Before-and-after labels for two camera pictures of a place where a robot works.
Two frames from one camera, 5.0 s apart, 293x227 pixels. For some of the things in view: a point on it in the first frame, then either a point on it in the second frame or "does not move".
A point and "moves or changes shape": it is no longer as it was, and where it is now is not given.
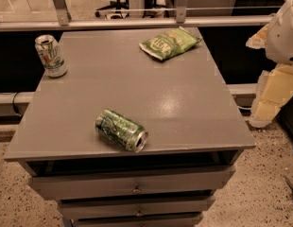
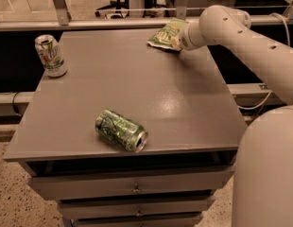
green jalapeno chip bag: [168, 43] moves or changes shape
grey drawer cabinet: [196, 133] does not move
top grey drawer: [83, 185] does not move
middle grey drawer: [129, 206] does not move
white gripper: [284, 38] to [184, 38]
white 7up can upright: [51, 56] does not move
